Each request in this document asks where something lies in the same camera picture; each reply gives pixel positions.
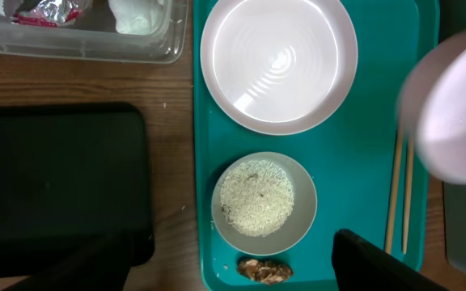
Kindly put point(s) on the right wooden chopstick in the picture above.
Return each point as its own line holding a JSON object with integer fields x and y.
{"x": 407, "y": 194}

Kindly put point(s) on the wooden chopstick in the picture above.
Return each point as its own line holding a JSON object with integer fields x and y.
{"x": 407, "y": 194}
{"x": 394, "y": 191}

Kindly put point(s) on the large pink plate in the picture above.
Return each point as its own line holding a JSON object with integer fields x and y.
{"x": 279, "y": 67}

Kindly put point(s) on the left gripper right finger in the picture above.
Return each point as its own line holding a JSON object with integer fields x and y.
{"x": 360, "y": 265}

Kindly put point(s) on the white napkin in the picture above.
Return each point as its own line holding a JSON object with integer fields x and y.
{"x": 137, "y": 17}

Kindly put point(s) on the brown food scrap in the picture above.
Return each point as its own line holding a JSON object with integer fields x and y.
{"x": 265, "y": 271}

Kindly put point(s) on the left wooden chopstick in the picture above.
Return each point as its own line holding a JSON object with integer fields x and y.
{"x": 394, "y": 191}

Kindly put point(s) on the red foil wrapper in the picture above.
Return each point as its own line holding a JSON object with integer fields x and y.
{"x": 49, "y": 13}

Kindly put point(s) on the grey bowl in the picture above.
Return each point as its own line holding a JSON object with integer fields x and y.
{"x": 297, "y": 224}

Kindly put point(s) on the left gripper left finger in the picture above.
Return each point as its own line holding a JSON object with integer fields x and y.
{"x": 102, "y": 264}

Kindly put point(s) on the black tray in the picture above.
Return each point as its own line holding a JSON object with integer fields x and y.
{"x": 69, "y": 176}

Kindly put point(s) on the teal plastic tray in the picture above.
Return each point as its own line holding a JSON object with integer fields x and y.
{"x": 350, "y": 156}

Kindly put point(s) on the clear plastic bin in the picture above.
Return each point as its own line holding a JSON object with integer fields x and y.
{"x": 94, "y": 36}

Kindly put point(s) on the white rice pile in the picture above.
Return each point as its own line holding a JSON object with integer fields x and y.
{"x": 257, "y": 197}

